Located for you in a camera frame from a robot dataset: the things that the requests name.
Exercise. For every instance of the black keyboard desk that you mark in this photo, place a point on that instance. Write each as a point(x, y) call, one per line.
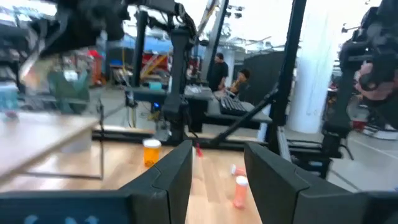
point(261, 119)

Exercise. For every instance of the dark grey desk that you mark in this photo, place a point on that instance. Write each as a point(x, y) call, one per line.
point(140, 93)

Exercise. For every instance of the person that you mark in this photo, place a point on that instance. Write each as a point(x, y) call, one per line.
point(241, 81)
point(217, 73)

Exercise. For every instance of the small red clip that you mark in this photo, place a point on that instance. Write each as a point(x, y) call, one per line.
point(199, 151)

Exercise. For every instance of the teal box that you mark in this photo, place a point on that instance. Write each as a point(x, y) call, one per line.
point(155, 86)

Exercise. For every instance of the backlit computer keyboard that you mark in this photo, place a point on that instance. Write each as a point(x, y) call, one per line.
point(231, 105)

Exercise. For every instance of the black aluminium rig frame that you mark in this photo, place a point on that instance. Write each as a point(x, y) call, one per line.
point(287, 62)

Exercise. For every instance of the wooden shelf black metal frame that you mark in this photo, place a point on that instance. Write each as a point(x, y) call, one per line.
point(37, 140)

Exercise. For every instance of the orange bottle white cap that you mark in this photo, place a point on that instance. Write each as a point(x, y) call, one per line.
point(151, 155)

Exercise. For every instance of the background black robot arm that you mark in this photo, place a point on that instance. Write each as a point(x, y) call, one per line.
point(373, 37)

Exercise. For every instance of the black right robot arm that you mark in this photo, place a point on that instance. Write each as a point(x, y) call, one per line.
point(177, 77)

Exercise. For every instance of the red tool cabinet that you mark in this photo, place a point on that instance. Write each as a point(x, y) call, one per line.
point(149, 60)

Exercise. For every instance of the black partition screen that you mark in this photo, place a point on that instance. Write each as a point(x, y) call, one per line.
point(261, 74)

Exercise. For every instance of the white round pillar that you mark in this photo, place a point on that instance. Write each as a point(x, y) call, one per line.
point(314, 77)

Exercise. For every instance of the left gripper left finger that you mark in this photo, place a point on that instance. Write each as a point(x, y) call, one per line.
point(168, 193)

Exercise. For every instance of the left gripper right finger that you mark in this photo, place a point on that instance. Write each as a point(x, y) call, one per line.
point(280, 193)

